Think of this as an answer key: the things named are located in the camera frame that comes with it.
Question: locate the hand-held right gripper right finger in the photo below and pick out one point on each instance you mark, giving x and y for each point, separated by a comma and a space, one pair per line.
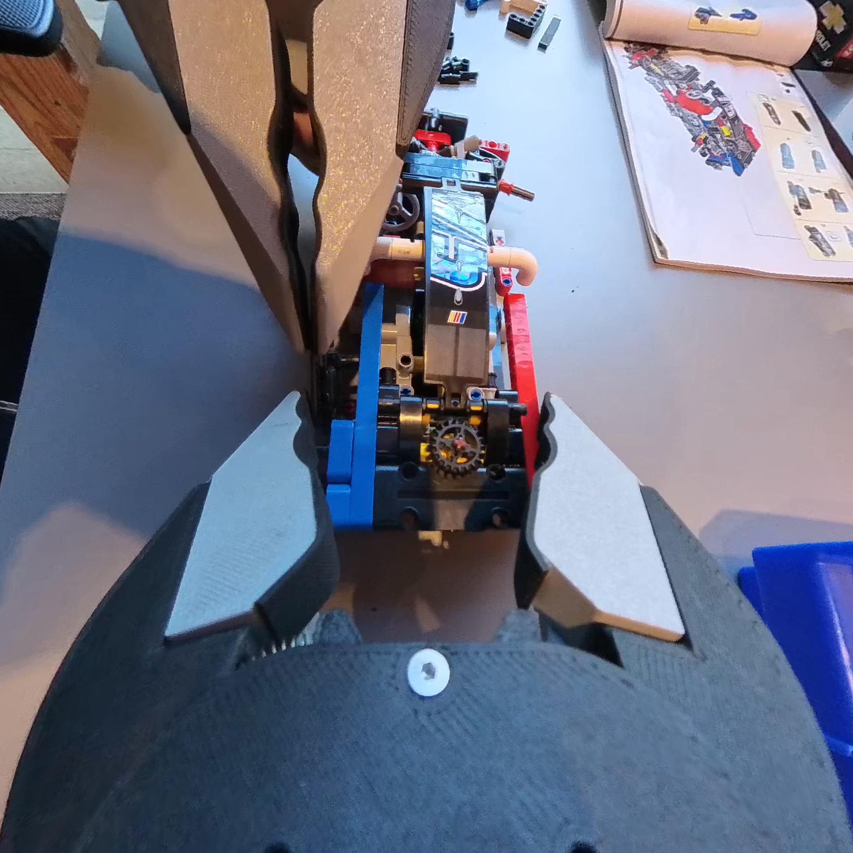
600, 533

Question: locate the thin dark toy tile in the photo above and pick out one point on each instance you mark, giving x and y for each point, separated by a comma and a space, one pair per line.
550, 33

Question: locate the black holed toy beam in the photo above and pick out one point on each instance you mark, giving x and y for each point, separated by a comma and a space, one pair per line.
526, 24

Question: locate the toy brick car chassis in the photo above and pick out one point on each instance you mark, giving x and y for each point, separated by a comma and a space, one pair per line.
453, 346

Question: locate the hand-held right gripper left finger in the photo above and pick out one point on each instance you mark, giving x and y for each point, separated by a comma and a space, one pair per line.
253, 533

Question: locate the small black brick part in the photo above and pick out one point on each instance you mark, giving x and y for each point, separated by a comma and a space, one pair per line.
330, 383

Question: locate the tan toy brick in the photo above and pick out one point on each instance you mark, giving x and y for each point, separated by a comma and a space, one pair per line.
523, 6

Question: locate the wooden post with bolts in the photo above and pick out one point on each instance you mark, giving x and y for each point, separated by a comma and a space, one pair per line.
33, 106

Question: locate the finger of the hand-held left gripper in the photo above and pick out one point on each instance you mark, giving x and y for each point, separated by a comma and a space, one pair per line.
360, 133
226, 100

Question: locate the blue storage bin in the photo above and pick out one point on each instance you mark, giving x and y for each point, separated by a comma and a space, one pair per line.
799, 666

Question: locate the person's dark clothed body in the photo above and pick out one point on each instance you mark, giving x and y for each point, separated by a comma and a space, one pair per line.
20, 333

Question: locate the open instruction booklet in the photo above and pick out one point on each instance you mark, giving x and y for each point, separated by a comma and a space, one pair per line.
720, 173

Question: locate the black toy set box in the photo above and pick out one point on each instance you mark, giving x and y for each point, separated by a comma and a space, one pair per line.
830, 40

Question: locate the cluster of black pins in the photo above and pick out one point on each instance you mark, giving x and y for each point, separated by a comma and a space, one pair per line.
456, 70

